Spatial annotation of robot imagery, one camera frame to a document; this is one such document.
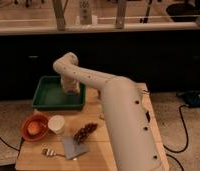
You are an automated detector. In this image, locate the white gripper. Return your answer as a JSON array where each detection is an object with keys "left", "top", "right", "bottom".
[{"left": 61, "top": 76, "right": 80, "bottom": 94}]

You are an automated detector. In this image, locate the wooden table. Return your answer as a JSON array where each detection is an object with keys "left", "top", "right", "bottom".
[{"left": 14, "top": 82, "right": 170, "bottom": 171}]

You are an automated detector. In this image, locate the orange bowl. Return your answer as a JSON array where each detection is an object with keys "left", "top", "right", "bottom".
[{"left": 21, "top": 114, "right": 49, "bottom": 142}]

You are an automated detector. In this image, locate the white cup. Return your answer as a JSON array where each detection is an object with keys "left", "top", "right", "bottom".
[{"left": 48, "top": 115, "right": 65, "bottom": 134}]

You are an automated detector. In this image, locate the blue black device on floor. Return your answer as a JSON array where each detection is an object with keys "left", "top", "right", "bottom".
[{"left": 178, "top": 91, "right": 200, "bottom": 108}]

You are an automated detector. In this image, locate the black cable on floor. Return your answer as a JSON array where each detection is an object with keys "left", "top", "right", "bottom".
[{"left": 163, "top": 103, "right": 191, "bottom": 171}]

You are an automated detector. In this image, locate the brown pine cone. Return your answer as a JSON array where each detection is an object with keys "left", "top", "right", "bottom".
[{"left": 73, "top": 123, "right": 98, "bottom": 144}]

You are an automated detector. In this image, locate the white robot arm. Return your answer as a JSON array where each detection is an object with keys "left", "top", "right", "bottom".
[{"left": 53, "top": 52, "right": 165, "bottom": 171}]

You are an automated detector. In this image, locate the grey cloth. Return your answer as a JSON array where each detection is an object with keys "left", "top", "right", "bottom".
[{"left": 62, "top": 136, "right": 89, "bottom": 160}]

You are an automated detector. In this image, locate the metal spoon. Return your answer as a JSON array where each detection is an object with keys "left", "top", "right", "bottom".
[{"left": 41, "top": 148, "right": 63, "bottom": 157}]

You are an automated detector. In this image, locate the orange fruit in bowl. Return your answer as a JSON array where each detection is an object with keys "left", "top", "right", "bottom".
[{"left": 27, "top": 121, "right": 40, "bottom": 136}]

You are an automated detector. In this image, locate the green plastic tray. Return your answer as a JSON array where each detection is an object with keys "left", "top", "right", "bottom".
[{"left": 32, "top": 76, "right": 86, "bottom": 111}]

